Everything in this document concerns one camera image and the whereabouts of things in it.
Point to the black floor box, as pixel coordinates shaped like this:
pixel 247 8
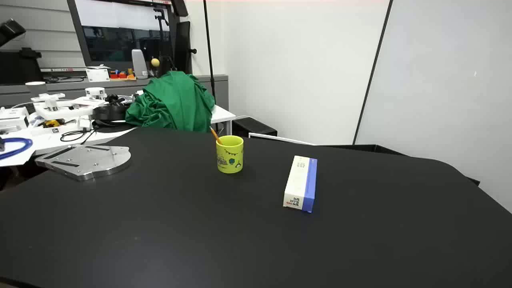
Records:
pixel 253 126

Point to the yellow-green mug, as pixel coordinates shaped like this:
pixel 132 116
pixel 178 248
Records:
pixel 229 156

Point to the white side table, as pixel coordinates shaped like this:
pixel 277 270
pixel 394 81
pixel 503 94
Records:
pixel 221 113

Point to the white and blue box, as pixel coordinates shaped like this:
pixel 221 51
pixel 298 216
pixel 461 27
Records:
pixel 298 180

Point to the green cloth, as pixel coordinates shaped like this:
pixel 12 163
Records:
pixel 170 100

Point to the black stand pole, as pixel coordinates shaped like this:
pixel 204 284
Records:
pixel 207 41

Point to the thin black divider pole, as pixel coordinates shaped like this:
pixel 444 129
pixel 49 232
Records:
pixel 373 70

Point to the white canister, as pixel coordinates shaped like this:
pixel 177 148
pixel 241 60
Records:
pixel 140 64

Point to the black computer monitor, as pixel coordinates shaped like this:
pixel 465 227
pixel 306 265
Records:
pixel 122 41

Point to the silver metal plate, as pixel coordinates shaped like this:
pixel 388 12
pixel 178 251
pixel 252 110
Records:
pixel 85 158

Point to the small white box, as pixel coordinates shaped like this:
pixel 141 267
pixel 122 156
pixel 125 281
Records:
pixel 97 73

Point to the black bag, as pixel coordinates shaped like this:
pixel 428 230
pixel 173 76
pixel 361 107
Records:
pixel 18 65

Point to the black camera head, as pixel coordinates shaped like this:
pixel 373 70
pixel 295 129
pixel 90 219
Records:
pixel 10 30

